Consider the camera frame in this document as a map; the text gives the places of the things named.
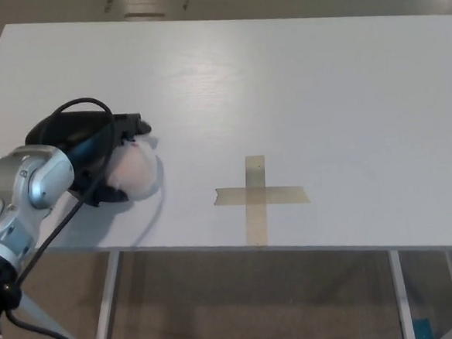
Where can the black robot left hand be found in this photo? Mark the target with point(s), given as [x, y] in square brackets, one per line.
[72, 128]

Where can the pink dumpling plush toy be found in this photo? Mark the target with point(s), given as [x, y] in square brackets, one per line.
[133, 172]

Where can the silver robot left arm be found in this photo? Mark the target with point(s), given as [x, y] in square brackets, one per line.
[15, 200]

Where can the light blue metal stand bar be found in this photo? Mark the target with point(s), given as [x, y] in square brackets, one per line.
[50, 325]

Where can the long beige tape strip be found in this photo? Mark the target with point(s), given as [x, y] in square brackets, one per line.
[257, 221]

